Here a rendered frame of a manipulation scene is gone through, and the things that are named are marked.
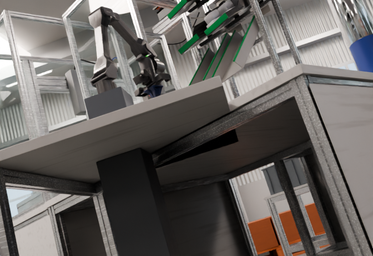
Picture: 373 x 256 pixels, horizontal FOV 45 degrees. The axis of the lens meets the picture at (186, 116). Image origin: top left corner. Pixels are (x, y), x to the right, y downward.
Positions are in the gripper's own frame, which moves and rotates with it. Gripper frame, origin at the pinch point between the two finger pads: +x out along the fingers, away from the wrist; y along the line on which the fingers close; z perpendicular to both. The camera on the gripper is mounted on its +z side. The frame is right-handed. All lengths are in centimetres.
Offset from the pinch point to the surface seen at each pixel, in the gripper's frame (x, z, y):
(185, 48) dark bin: -10.0, 0.6, 24.2
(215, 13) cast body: -15.3, -1.0, 41.6
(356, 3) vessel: -21, -82, 64
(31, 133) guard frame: -15, 15, -81
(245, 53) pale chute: 4.9, -0.4, 48.6
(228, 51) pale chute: -2.4, -7.7, 37.0
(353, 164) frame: 53, 9, 75
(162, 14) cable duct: -104, -107, -76
